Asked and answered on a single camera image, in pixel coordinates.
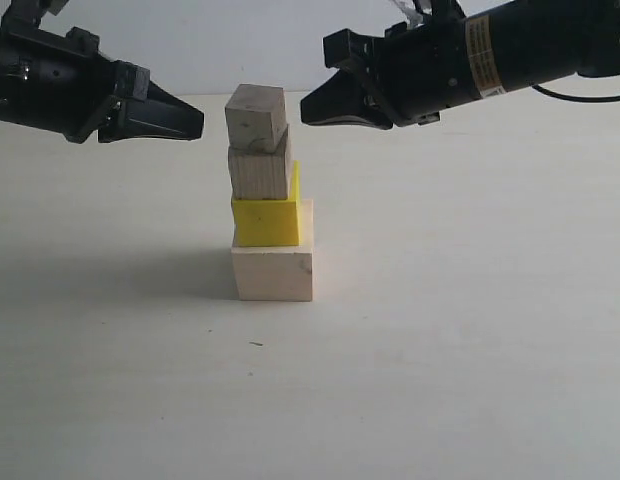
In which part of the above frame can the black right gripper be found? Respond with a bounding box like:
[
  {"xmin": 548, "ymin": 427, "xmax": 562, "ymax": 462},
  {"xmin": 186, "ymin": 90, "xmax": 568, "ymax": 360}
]
[{"xmin": 300, "ymin": 9, "xmax": 480, "ymax": 129}]

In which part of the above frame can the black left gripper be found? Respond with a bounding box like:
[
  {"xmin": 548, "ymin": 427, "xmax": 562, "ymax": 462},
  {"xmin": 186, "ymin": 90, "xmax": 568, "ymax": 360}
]
[{"xmin": 0, "ymin": 1, "xmax": 205, "ymax": 143}]

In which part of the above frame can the small natural wooden cube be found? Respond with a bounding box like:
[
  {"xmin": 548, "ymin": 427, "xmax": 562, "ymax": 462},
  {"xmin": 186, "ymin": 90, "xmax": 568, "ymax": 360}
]
[{"xmin": 225, "ymin": 84, "xmax": 287, "ymax": 153}]

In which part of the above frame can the medium natural wooden cube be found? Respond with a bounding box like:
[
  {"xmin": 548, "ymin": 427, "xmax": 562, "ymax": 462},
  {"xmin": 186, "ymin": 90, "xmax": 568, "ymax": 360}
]
[{"xmin": 228, "ymin": 126, "xmax": 293, "ymax": 200}]

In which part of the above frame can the yellow cube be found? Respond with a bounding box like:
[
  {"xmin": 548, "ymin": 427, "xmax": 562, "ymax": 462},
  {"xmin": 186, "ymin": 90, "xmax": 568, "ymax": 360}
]
[{"xmin": 231, "ymin": 161, "xmax": 303, "ymax": 248}]

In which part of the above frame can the large pale wooden cube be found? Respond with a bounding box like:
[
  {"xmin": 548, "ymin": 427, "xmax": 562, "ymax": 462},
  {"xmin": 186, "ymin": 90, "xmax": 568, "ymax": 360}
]
[{"xmin": 230, "ymin": 199, "xmax": 315, "ymax": 302}]

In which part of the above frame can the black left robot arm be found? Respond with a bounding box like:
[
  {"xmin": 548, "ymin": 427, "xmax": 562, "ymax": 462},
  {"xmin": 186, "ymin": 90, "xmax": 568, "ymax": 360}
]
[{"xmin": 0, "ymin": 0, "xmax": 204, "ymax": 144}]

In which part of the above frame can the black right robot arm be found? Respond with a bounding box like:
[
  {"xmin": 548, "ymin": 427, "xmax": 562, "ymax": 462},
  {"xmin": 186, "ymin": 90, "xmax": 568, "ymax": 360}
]
[{"xmin": 300, "ymin": 1, "xmax": 620, "ymax": 130}]

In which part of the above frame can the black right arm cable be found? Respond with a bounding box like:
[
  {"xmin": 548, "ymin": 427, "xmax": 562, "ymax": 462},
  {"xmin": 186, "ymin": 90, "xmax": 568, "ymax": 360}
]
[{"xmin": 532, "ymin": 83, "xmax": 620, "ymax": 104}]

